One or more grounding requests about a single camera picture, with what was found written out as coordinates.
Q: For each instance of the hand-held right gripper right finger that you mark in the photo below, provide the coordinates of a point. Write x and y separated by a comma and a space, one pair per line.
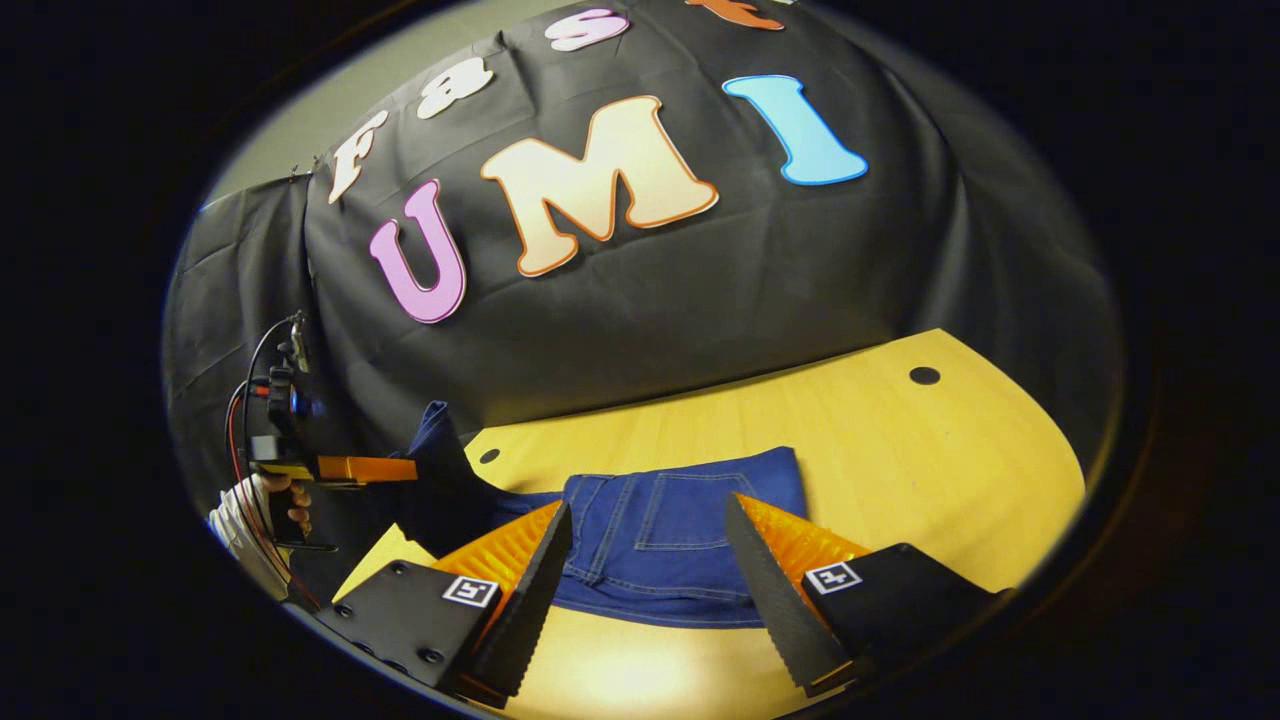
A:
780, 600

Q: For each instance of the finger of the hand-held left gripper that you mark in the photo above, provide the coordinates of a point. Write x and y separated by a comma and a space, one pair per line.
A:
370, 468

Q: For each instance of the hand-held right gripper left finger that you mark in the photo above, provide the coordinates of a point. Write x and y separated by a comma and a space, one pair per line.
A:
530, 600

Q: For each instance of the blue jeans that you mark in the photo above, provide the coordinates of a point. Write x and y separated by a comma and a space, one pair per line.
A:
680, 520

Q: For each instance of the black backdrop cloth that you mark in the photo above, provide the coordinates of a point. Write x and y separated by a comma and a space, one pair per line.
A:
700, 280

